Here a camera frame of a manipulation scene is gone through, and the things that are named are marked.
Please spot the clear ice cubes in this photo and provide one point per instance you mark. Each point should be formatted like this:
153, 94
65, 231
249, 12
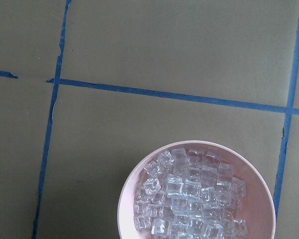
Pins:
190, 194

